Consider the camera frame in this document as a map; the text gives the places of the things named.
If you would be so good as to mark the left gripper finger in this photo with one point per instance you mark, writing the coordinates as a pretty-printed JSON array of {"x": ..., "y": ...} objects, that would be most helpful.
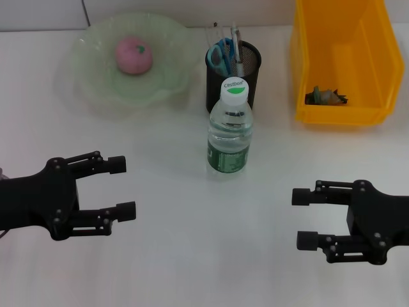
[
  {"x": 116, "y": 164},
  {"x": 126, "y": 212}
]

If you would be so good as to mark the clear water bottle green label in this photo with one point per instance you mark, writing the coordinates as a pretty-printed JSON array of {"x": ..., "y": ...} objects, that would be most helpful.
[{"x": 228, "y": 137}]

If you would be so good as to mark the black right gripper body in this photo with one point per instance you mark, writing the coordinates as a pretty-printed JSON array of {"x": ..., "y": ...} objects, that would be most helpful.
[{"x": 380, "y": 217}]

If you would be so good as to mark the pink peach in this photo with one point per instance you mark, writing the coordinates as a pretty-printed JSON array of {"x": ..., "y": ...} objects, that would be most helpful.
[{"x": 131, "y": 57}]

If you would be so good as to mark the silver ballpoint pen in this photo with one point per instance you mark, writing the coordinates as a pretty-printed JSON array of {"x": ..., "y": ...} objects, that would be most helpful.
[{"x": 237, "y": 48}]

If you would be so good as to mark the blue scissors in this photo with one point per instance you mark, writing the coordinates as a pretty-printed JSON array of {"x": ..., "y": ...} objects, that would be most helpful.
[{"x": 223, "y": 60}]

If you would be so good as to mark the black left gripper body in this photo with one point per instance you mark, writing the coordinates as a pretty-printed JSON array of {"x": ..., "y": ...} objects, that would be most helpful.
[{"x": 35, "y": 204}]

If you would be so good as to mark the black mesh pen holder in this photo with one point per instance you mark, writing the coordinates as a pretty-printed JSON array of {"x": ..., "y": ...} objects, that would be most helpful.
[{"x": 249, "y": 64}]

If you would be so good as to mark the yellow plastic bin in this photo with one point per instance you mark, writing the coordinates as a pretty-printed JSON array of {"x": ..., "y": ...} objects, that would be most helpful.
[{"x": 345, "y": 57}]

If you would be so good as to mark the green plastic wrapper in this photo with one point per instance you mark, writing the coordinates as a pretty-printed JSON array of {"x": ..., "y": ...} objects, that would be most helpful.
[{"x": 324, "y": 96}]

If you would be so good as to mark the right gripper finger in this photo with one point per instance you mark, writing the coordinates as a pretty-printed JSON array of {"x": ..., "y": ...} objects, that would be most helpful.
[
  {"x": 319, "y": 195},
  {"x": 329, "y": 244}
]

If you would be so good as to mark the green glass fruit plate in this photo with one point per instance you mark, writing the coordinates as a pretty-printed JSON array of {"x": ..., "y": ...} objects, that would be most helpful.
[{"x": 89, "y": 73}]

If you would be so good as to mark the clear plastic ruler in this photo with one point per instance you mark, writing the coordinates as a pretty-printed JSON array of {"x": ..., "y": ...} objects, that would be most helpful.
[{"x": 215, "y": 35}]

